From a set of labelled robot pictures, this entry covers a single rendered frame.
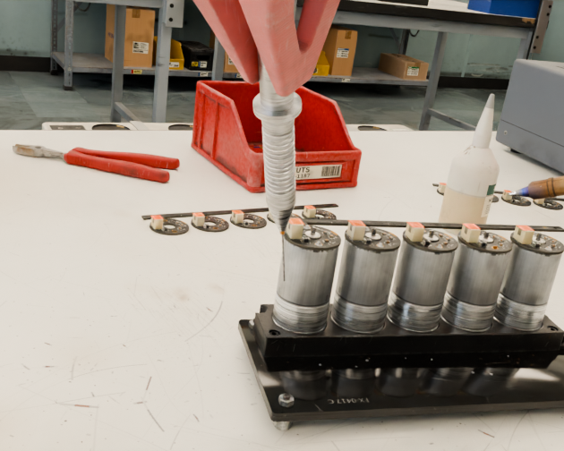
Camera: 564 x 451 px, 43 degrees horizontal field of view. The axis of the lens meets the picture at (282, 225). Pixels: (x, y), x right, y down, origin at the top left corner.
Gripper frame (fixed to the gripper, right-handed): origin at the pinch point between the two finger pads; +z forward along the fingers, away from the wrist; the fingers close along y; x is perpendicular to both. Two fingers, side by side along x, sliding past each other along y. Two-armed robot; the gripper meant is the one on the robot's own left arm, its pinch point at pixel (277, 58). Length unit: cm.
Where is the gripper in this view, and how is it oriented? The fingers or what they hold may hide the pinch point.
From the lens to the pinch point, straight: 22.8
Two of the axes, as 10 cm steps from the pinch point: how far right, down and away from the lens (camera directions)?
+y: -7.9, -4.2, 4.6
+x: -6.2, 5.7, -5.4
